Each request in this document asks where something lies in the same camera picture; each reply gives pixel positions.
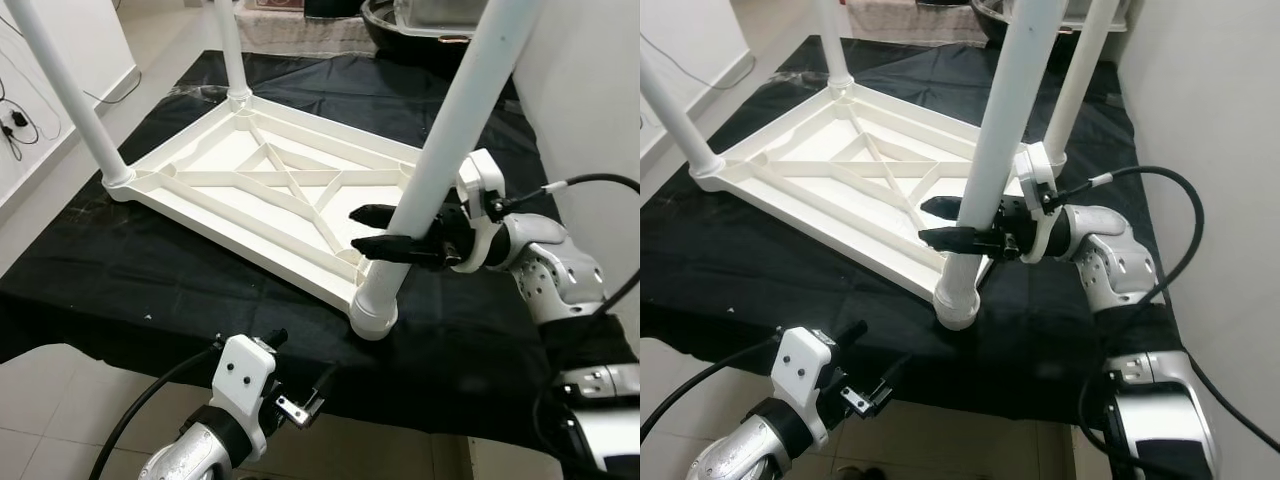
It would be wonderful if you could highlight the black tablecloth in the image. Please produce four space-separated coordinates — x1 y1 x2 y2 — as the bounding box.
0 48 640 441
640 35 1191 431

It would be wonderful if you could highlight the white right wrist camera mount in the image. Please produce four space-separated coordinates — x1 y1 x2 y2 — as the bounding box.
448 148 506 273
1015 142 1066 263

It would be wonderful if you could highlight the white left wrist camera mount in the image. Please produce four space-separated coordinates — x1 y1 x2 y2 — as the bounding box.
212 335 278 441
772 327 839 446

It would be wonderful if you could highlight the black wok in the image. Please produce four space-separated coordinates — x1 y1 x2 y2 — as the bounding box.
970 0 1101 46
360 0 491 66

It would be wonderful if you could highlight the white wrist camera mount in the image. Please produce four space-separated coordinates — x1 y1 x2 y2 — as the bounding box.
448 148 506 273
212 335 278 441
1015 142 1066 263
772 327 839 446

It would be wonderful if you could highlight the black looped power cable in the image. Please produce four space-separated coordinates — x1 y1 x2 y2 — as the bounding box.
0 15 61 161

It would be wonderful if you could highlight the white plastic table top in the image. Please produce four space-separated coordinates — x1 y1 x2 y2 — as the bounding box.
105 95 471 341
690 85 1066 331

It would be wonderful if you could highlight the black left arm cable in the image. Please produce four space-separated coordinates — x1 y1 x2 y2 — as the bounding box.
640 335 786 441
90 340 223 480

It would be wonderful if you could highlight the black trailing power cable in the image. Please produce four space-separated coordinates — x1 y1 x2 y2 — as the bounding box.
640 35 756 91
85 60 141 106

